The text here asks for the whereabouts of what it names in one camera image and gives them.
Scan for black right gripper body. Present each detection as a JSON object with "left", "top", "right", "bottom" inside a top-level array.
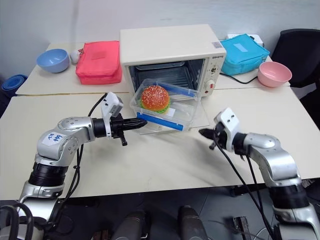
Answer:
[{"left": 209, "top": 121, "right": 229, "bottom": 151}]

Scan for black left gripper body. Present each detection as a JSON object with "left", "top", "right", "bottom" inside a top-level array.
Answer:
[{"left": 110, "top": 113, "right": 129, "bottom": 147}]

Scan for glass toaster oven door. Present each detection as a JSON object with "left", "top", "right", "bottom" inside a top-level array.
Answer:
[{"left": 129, "top": 96, "right": 211, "bottom": 136}]

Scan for clear blue-clipped food container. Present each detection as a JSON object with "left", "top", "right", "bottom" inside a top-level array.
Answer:
[{"left": 129, "top": 77, "right": 202, "bottom": 133}]

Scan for cream toaster oven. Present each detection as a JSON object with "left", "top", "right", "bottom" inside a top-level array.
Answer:
[{"left": 119, "top": 23, "right": 228, "bottom": 100}]

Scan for toy hamburger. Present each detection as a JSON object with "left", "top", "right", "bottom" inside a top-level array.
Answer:
[{"left": 140, "top": 85, "right": 172, "bottom": 116}]

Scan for white handwritten label sticker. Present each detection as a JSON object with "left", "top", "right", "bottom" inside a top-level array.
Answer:
[{"left": 42, "top": 130, "right": 67, "bottom": 149}]

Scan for red fabric lunch bag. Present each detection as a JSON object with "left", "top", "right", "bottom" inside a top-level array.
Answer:
[{"left": 75, "top": 40, "right": 124, "bottom": 86}]

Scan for pink bowl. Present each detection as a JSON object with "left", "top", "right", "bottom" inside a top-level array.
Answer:
[{"left": 257, "top": 61, "right": 293, "bottom": 88}]

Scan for small white round trinket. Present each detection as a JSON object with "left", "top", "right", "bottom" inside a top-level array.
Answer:
[{"left": 69, "top": 48, "right": 82, "bottom": 64}]

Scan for blue fabric lunch bag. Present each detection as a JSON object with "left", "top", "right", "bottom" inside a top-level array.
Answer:
[{"left": 219, "top": 33, "right": 271, "bottom": 77}]

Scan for dark rounded shape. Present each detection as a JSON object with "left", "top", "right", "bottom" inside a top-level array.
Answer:
[
  {"left": 176, "top": 205, "right": 209, "bottom": 240},
  {"left": 111, "top": 209, "right": 151, "bottom": 240}
]

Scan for blue bowl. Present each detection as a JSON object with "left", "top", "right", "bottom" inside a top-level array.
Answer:
[{"left": 36, "top": 48, "right": 71, "bottom": 74}]

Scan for black office chair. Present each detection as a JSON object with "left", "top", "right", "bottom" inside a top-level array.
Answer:
[{"left": 270, "top": 28, "right": 320, "bottom": 115}]

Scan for blue stacked bowls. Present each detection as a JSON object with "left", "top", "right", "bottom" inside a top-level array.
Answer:
[{"left": 1, "top": 74, "right": 29, "bottom": 92}]

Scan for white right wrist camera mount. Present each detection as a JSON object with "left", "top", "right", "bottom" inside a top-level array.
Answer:
[{"left": 213, "top": 107, "right": 241, "bottom": 153}]

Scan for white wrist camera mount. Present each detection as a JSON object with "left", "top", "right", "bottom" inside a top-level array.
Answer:
[
  {"left": 100, "top": 91, "right": 124, "bottom": 138},
  {"left": 213, "top": 107, "right": 241, "bottom": 153}
]

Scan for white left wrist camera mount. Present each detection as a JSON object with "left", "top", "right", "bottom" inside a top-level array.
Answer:
[{"left": 100, "top": 91, "right": 124, "bottom": 138}]

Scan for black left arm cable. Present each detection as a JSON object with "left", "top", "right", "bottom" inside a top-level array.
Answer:
[{"left": 59, "top": 92, "right": 109, "bottom": 208}]

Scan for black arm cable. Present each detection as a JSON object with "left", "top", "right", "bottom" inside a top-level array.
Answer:
[
  {"left": 211, "top": 129, "right": 280, "bottom": 240},
  {"left": 59, "top": 92, "right": 109, "bottom": 208}
]

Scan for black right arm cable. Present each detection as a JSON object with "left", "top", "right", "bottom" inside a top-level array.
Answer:
[{"left": 211, "top": 129, "right": 280, "bottom": 240}]

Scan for black oven power cord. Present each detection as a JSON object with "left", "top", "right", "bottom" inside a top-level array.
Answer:
[{"left": 219, "top": 72, "right": 260, "bottom": 85}]

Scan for dark metal bracket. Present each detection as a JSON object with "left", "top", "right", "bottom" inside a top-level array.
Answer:
[{"left": 232, "top": 215, "right": 250, "bottom": 240}]

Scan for black cable loop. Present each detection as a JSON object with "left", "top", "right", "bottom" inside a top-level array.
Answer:
[{"left": 0, "top": 199, "right": 35, "bottom": 240}]

